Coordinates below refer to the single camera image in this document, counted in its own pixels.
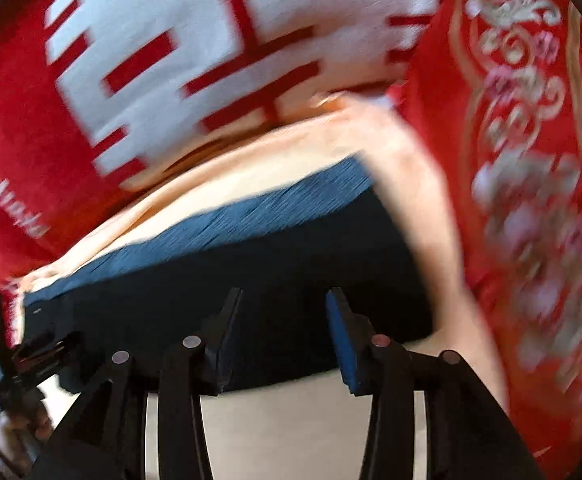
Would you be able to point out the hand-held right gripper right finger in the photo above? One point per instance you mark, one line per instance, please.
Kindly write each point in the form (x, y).
(346, 350)

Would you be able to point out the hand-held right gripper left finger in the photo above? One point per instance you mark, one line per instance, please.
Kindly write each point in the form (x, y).
(231, 340)

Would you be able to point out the black pants with blue waistband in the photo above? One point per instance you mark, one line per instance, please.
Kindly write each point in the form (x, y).
(271, 285)

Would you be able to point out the person's left hand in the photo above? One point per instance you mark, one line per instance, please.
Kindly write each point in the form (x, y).
(18, 437)

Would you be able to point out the peach cushion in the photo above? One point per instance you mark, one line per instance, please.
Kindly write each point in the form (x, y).
(271, 160)

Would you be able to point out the red blanket with white print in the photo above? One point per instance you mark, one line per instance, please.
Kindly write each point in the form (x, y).
(21, 135)

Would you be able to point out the red embroidered floral cushion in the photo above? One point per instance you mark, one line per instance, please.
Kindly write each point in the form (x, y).
(446, 110)

